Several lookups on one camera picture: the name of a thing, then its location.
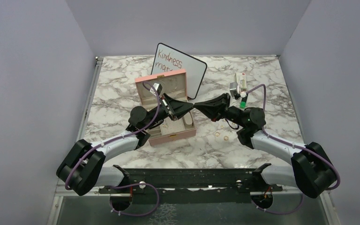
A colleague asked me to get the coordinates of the small white card box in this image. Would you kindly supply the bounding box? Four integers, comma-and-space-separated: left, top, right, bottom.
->
235, 72, 247, 89

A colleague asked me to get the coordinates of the green marker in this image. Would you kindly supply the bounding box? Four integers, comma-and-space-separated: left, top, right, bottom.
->
240, 96, 248, 109

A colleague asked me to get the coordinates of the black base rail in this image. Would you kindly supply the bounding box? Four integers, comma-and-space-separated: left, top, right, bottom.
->
98, 168, 283, 204

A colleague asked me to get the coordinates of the small whiteboard with writing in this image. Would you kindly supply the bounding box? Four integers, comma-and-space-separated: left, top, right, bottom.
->
151, 43, 207, 99

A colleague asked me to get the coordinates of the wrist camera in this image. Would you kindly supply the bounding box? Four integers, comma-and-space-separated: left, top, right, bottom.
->
150, 82, 163, 96
229, 82, 241, 100

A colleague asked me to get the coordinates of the beige oval cushion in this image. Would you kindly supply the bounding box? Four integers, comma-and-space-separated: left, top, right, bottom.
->
183, 112, 193, 129

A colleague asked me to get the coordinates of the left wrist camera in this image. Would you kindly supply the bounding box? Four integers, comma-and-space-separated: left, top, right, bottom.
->
150, 82, 163, 96

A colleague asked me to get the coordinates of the pink jewelry box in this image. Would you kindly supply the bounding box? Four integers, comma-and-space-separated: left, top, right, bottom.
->
129, 69, 196, 146

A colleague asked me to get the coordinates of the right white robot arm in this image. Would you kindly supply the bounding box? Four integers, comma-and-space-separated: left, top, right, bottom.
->
194, 93, 340, 198

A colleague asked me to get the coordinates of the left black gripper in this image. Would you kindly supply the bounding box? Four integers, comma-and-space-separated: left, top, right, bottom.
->
143, 93, 195, 130

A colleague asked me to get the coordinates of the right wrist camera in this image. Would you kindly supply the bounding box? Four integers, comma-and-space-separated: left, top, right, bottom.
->
229, 82, 241, 100

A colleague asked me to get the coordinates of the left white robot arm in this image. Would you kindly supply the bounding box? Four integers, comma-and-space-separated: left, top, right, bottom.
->
56, 94, 194, 196

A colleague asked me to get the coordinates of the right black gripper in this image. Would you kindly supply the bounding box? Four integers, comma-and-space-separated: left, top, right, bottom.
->
194, 93, 247, 128

